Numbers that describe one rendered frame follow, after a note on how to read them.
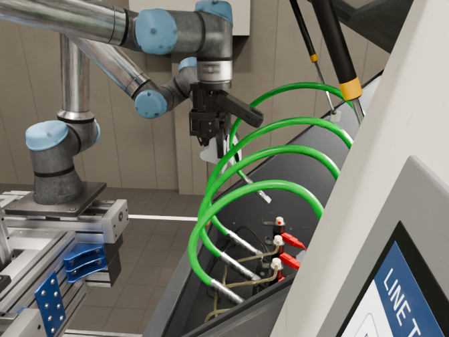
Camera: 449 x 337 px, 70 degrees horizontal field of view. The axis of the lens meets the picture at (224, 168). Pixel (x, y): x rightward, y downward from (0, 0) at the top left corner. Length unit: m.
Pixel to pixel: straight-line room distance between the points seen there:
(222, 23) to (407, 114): 0.49
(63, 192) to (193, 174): 2.31
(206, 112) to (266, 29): 2.46
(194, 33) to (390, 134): 0.46
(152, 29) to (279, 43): 2.57
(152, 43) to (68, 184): 0.63
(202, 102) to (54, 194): 0.59
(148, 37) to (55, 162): 0.59
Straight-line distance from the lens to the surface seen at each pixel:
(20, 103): 3.96
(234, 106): 0.70
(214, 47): 0.68
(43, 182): 1.12
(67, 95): 1.17
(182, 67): 1.01
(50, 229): 1.19
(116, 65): 0.93
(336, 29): 0.35
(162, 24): 0.62
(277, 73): 3.15
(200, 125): 0.72
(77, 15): 0.70
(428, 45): 0.27
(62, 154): 1.10
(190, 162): 3.29
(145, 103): 0.88
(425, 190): 0.19
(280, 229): 0.79
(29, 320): 0.80
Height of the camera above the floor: 1.51
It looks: 22 degrees down
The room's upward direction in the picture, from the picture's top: straight up
